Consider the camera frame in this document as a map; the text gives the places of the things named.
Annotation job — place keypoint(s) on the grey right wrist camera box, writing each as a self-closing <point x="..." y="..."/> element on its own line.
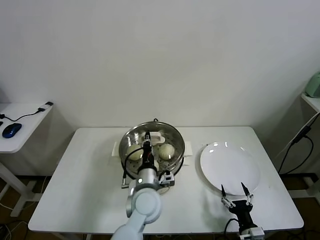
<point x="253" y="233"/>

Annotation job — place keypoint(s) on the round glass pot lid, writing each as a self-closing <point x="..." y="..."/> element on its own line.
<point x="157" y="137"/>

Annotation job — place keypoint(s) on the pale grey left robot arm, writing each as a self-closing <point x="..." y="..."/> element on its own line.
<point x="145" y="205"/>

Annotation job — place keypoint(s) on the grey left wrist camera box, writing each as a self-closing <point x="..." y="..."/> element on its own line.
<point x="168" y="178"/>

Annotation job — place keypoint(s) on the blue computer mouse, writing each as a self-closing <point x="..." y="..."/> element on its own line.
<point x="12" y="130"/>

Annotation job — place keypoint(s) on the white round plate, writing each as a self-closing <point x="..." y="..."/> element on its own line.
<point x="230" y="167"/>

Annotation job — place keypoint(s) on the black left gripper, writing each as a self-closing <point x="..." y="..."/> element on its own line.
<point x="148" y="160"/>

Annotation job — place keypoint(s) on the white computer desk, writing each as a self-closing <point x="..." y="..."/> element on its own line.
<point x="27" y="131"/>

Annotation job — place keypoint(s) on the mint green appliance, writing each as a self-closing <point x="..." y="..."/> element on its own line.
<point x="314" y="86"/>

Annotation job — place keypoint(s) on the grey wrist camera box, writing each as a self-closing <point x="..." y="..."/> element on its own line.
<point x="253" y="233"/>
<point x="168" y="178"/>

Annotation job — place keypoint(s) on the stainless steel steamer basket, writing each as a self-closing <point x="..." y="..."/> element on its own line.
<point x="189" y="148"/>

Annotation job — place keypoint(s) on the white appliance stand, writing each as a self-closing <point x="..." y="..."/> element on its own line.
<point x="311" y="100"/>

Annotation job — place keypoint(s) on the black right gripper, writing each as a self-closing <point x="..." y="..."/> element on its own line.
<point x="243" y="210"/>

